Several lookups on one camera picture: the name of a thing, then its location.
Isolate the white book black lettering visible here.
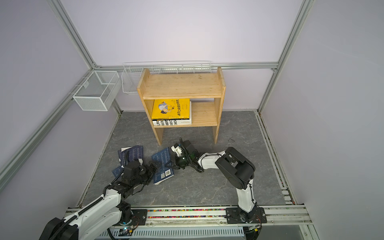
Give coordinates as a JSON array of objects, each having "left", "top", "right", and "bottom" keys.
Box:
[{"left": 151, "top": 102, "right": 192, "bottom": 126}]

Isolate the white mesh box basket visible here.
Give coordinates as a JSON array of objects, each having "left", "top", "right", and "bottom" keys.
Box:
[{"left": 73, "top": 71, "right": 122, "bottom": 112}]

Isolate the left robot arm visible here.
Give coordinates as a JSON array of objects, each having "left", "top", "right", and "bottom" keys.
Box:
[{"left": 40, "top": 160, "right": 161, "bottom": 240}]

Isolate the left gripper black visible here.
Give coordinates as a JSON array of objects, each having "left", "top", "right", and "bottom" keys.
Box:
[{"left": 132, "top": 160, "right": 162, "bottom": 188}]

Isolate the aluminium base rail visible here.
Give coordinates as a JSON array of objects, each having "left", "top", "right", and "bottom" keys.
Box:
[{"left": 64, "top": 204, "right": 313, "bottom": 230}]

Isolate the white slotted cable duct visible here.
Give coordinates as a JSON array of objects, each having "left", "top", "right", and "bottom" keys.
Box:
[{"left": 111, "top": 226, "right": 246, "bottom": 240}]

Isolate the yellow book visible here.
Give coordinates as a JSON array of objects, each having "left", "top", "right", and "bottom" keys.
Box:
[{"left": 151, "top": 99, "right": 191, "bottom": 120}]

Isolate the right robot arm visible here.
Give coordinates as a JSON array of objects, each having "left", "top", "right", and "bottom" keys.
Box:
[{"left": 165, "top": 140, "right": 262, "bottom": 224}]

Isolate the white wire rack basket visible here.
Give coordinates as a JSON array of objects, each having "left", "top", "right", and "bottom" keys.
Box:
[{"left": 121, "top": 61, "right": 212, "bottom": 95}]

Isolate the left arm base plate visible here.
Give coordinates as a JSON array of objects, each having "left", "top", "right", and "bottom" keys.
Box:
[{"left": 119, "top": 209, "right": 148, "bottom": 226}]

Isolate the dark blue book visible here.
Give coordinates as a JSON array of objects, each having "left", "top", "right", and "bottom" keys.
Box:
[
  {"left": 118, "top": 145, "right": 144, "bottom": 165},
  {"left": 112, "top": 166, "right": 124, "bottom": 178},
  {"left": 152, "top": 148, "right": 174, "bottom": 185}
]

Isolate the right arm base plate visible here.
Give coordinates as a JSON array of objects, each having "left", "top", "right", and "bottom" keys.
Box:
[{"left": 226, "top": 206, "right": 267, "bottom": 224}]

